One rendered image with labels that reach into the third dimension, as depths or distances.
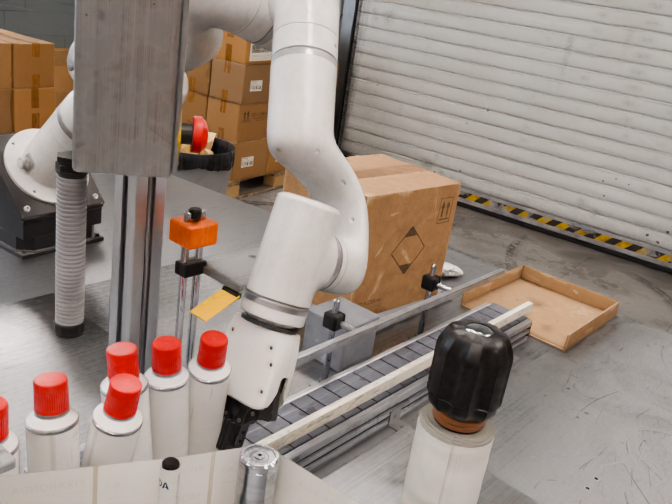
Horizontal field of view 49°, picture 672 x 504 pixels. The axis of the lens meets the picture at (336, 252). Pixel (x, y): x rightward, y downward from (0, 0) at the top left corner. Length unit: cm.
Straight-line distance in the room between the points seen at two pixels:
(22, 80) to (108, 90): 382
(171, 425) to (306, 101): 43
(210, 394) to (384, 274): 70
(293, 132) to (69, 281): 32
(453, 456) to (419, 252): 82
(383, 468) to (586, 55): 437
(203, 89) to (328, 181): 397
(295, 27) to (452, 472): 58
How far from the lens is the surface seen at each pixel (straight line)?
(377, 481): 102
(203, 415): 91
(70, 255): 84
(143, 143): 74
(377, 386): 116
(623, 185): 520
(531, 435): 131
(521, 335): 159
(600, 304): 190
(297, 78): 96
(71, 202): 82
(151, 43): 73
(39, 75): 460
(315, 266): 90
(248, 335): 92
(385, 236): 146
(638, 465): 133
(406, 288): 159
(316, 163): 95
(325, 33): 100
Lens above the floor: 150
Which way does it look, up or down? 21 degrees down
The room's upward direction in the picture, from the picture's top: 9 degrees clockwise
